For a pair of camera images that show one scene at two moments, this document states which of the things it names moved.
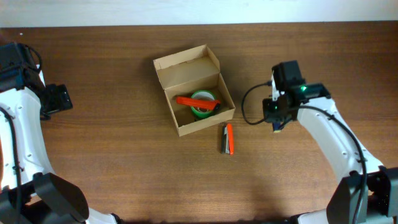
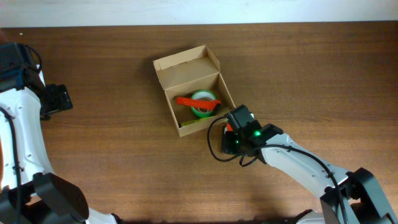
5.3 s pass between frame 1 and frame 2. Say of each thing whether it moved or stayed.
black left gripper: stayed
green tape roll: stayed
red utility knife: stayed
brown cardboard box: stayed
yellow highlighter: moved
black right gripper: moved
